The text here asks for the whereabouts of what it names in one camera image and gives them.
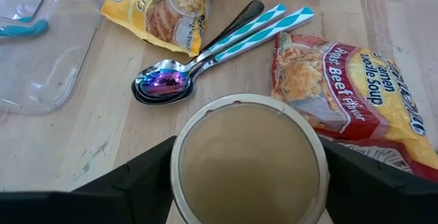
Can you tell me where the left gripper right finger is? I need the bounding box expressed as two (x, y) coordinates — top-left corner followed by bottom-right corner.
(320, 136), (438, 224)

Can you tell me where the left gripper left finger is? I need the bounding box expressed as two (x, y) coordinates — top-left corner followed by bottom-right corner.
(0, 134), (178, 224)

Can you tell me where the roast beef ramen packet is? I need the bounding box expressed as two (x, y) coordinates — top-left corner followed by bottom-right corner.
(270, 32), (438, 184)

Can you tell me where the beige lid jar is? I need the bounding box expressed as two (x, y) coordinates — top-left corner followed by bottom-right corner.
(170, 92), (331, 224)

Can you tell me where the iridescent spoon diamond-pattern handle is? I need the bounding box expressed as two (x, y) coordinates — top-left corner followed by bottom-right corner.
(138, 6), (315, 99)

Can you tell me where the yellow ramen noodle packet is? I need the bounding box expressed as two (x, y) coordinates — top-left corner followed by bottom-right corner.
(100, 0), (222, 58)

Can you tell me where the clear plastic bin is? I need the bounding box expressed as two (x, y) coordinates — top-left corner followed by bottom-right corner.
(0, 0), (103, 116)

